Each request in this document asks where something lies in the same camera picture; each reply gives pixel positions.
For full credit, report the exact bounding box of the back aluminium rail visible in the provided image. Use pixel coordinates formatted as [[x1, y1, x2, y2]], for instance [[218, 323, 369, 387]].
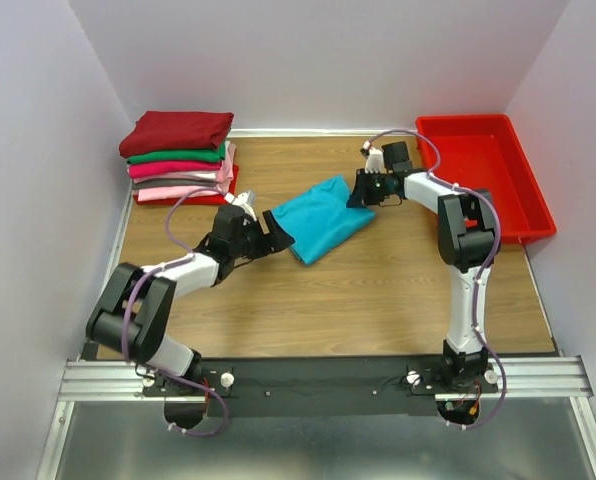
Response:
[[227, 128, 419, 138]]

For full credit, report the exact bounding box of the teal t shirt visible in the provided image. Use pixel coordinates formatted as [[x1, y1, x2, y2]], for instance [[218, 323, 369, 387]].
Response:
[[271, 175, 375, 266]]

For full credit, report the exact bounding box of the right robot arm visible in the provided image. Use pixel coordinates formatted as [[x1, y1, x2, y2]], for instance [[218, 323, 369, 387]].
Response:
[[347, 141, 501, 387]]

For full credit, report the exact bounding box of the green folded shirt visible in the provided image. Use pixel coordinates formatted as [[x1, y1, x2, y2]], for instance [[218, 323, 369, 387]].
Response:
[[127, 141, 229, 165]]

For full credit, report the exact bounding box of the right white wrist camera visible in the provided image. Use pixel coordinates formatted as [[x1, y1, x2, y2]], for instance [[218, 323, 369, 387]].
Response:
[[360, 141, 385, 174]]

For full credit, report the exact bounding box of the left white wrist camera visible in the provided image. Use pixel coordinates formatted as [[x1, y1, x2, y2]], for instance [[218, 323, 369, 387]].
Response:
[[224, 190, 257, 221]]

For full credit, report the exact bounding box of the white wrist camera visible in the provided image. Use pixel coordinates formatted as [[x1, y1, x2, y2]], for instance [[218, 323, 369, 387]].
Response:
[[224, 190, 257, 221], [360, 141, 385, 174]]

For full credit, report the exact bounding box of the aluminium frame rail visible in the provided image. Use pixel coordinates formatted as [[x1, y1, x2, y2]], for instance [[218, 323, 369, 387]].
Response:
[[58, 357, 593, 402]]

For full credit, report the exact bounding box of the magenta folded shirt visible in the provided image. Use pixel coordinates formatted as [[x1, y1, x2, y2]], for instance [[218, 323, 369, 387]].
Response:
[[128, 160, 223, 179]]

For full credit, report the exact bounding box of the dark red folded shirt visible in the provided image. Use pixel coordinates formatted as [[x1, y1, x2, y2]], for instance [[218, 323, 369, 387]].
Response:
[[119, 111, 234, 158]]

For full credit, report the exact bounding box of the grey folded shirt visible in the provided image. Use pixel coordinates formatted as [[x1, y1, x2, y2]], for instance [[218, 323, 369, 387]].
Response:
[[132, 178, 217, 190]]

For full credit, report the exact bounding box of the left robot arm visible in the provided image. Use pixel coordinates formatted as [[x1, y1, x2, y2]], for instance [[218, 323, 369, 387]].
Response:
[[86, 204, 294, 384]]

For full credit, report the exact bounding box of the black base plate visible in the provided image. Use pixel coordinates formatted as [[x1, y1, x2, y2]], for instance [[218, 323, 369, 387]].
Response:
[[142, 355, 499, 420]]

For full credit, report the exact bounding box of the red plastic bin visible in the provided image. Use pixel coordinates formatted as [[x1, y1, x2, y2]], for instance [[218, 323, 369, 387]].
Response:
[[416, 114, 557, 245]]

